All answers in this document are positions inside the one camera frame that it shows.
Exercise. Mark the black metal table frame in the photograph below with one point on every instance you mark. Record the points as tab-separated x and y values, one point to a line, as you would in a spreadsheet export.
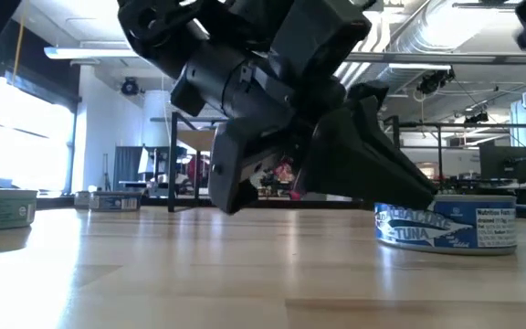
155	202

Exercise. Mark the black round ceiling speaker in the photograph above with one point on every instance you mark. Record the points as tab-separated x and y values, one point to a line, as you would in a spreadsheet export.
129	87

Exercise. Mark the long white ceiling light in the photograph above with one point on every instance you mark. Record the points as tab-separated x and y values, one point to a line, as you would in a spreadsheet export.
89	52

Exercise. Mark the bright window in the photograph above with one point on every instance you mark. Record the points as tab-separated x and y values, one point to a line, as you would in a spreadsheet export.
30	137

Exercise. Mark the black hanging camera rig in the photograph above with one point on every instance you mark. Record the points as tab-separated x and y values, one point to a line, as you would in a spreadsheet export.
434	82
475	119

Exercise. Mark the silver ventilation duct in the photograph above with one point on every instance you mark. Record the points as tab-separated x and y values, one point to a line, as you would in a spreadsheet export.
427	32

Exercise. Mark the white round column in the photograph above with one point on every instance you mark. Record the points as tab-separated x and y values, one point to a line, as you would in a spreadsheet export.
153	119

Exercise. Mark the wooden shelf black metal legs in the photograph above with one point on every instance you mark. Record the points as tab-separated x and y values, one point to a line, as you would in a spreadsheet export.
194	139

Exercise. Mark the silver-lid blue-label barcode can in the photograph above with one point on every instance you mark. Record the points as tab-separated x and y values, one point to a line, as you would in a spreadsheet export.
117	202

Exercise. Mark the black metal rack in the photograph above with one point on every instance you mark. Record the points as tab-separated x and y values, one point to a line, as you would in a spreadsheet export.
473	124

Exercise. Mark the black computer monitor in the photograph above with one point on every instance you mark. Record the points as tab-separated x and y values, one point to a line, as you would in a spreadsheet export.
509	162

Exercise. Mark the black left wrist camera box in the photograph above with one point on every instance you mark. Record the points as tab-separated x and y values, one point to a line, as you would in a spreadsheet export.
322	32

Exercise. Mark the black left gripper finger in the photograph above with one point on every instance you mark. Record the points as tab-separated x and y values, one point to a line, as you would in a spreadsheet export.
368	98
345	169

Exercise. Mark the gold-lid green-label can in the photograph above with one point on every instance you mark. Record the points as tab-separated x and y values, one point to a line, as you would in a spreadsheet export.
3	210

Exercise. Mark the grey curtain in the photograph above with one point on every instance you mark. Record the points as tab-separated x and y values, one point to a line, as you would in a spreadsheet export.
128	166

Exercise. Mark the grey ceiling beam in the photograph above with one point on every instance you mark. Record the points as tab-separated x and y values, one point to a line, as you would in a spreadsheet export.
427	58

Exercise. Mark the blue albacore tuna can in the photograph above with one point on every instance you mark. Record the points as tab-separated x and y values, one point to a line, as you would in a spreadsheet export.
450	228

